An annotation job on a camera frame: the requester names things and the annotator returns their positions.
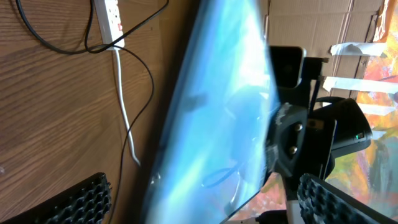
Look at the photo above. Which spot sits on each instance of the blue Galaxy smartphone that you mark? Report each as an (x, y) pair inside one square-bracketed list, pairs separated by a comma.
[(211, 159)]

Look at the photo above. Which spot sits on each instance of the brown cardboard backdrop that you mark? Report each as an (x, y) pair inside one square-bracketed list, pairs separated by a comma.
[(351, 34)]

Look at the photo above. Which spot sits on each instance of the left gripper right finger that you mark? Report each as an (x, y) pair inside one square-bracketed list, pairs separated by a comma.
[(321, 202)]

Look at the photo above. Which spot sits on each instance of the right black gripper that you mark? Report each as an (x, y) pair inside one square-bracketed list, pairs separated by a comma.
[(299, 142)]

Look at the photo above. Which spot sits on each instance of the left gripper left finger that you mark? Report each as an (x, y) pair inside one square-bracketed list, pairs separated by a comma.
[(86, 202)]

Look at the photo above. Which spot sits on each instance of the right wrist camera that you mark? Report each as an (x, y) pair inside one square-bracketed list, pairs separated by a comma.
[(287, 62)]

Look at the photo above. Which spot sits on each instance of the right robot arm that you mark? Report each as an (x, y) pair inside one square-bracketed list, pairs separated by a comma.
[(352, 134)]

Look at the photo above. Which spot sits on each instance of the white power strip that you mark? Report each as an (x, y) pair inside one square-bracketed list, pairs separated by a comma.
[(109, 20)]

